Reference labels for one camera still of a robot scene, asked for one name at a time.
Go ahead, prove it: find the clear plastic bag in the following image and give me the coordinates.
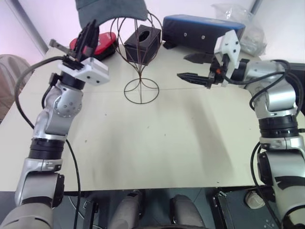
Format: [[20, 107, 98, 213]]
[[211, 2, 267, 57]]

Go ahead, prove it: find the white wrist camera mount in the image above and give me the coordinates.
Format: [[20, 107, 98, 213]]
[[213, 30, 242, 87], [58, 56, 110, 86]]

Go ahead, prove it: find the grey rounded shape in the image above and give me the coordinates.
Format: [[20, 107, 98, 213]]
[[110, 190, 146, 229], [168, 194, 206, 229]]

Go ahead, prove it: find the brown wire hat stand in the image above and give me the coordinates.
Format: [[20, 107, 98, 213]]
[[111, 10, 164, 104]]

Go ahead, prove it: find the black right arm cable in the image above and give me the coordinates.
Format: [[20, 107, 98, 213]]
[[249, 142, 284, 229]]

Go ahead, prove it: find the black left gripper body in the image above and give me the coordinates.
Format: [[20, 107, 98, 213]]
[[62, 54, 84, 72]]

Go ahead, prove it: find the blue and black bag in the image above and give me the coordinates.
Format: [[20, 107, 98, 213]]
[[162, 14, 246, 54]]

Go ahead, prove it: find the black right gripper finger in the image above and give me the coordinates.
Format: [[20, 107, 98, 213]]
[[176, 72, 211, 88], [183, 52, 214, 65]]

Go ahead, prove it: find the black floor box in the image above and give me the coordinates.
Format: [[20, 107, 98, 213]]
[[211, 187, 280, 229]]

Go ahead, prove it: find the grey fabric chair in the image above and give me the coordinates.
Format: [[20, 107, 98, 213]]
[[0, 54, 33, 120]]

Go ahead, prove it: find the black tissue box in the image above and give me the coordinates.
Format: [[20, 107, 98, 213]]
[[124, 24, 162, 66]]

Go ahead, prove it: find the black metal bracket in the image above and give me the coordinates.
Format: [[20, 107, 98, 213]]
[[82, 199, 100, 229]]

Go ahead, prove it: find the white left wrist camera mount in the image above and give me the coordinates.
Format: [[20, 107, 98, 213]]
[[58, 56, 110, 86]]

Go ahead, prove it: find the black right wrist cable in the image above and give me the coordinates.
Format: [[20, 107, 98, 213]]
[[226, 59, 301, 115]]

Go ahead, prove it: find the white round knob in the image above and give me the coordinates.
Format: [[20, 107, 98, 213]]
[[244, 190, 265, 209]]

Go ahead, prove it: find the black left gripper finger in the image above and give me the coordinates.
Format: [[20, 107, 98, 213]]
[[73, 20, 96, 57], [81, 25, 100, 61]]

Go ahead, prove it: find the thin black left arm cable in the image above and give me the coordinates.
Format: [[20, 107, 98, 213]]
[[65, 139, 81, 229]]

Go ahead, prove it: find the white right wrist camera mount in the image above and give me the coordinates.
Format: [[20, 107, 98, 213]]
[[213, 30, 242, 87]]

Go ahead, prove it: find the thick grey left arm cable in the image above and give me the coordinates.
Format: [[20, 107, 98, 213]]
[[14, 55, 66, 131]]

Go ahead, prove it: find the grey baseball cap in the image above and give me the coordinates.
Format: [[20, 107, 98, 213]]
[[75, 0, 150, 27]]

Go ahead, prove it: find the grey metal bar tool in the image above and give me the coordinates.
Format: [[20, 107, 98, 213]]
[[49, 39, 73, 54]]

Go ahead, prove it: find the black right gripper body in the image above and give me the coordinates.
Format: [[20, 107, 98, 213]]
[[206, 55, 227, 90]]

